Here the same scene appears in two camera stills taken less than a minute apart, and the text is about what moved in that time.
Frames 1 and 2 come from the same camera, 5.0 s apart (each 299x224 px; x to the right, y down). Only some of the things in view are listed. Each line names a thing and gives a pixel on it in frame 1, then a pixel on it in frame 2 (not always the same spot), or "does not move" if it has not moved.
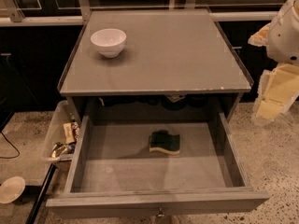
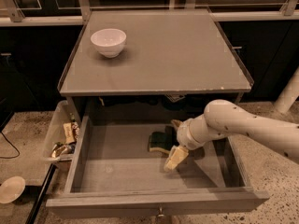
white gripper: x=284 y=37 -> x=183 y=133
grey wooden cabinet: x=153 y=63 does not move
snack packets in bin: x=72 y=133 does not move
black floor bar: x=41 y=195 does not move
